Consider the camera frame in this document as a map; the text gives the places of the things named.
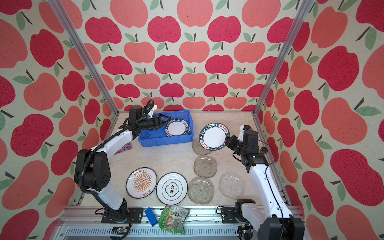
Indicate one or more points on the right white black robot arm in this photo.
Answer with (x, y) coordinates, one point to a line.
(264, 192)

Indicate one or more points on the dark lettered rim plate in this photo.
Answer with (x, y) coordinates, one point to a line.
(213, 136)
(176, 127)

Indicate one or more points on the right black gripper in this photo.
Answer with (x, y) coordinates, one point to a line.
(231, 144)

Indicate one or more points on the clear glass plate right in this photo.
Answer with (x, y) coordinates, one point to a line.
(232, 185)

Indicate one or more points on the blue rectangular block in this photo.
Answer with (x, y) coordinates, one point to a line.
(151, 217)

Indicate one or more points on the white plate black emblem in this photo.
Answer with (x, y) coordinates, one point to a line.
(172, 189)

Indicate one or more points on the clear glass plate top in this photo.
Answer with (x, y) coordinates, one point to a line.
(198, 149)

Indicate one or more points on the green snack packet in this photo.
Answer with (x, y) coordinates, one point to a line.
(172, 219)

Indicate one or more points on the aluminium right corner post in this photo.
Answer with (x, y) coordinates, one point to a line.
(298, 21)

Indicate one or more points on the clear glass plate bottom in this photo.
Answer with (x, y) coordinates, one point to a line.
(201, 190)

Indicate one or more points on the aluminium corner post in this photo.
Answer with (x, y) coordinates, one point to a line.
(298, 21)
(71, 31)

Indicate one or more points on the orange sunburst plate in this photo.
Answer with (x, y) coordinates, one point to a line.
(141, 183)

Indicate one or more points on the clear glass plate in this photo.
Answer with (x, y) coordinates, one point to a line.
(205, 166)
(201, 190)
(198, 149)
(232, 185)

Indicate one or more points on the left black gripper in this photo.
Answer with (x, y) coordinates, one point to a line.
(156, 126)

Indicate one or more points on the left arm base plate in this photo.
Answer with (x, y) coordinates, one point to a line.
(128, 215)

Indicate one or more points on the Fox's berries candy bag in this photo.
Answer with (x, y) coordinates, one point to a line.
(124, 148)

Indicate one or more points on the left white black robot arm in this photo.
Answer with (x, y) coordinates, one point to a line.
(93, 173)

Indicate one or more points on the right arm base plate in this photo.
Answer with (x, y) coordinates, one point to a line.
(229, 216)

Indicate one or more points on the small jar right side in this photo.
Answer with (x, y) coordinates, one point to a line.
(263, 150)

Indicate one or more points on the aluminium front frame rail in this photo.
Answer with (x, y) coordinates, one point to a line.
(201, 222)

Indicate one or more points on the blue plastic bin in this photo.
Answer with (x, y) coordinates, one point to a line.
(159, 137)

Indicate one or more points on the aluminium left corner post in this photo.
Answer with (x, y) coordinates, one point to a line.
(71, 31)

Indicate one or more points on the clear glass plate middle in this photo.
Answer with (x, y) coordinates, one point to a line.
(205, 166)

